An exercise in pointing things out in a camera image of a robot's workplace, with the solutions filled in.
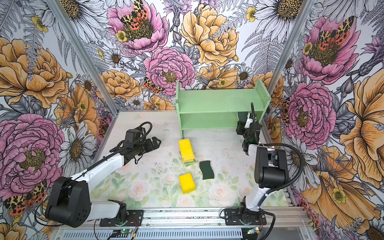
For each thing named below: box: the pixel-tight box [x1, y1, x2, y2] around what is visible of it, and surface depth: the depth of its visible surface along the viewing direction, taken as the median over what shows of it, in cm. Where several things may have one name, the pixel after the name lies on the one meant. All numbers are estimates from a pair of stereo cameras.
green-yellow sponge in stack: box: [179, 151, 196, 168], surface depth 90 cm
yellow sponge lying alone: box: [178, 172, 196, 195], surface depth 84 cm
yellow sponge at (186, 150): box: [178, 138, 195, 163], surface depth 90 cm
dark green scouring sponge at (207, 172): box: [199, 160, 215, 180], surface depth 91 cm
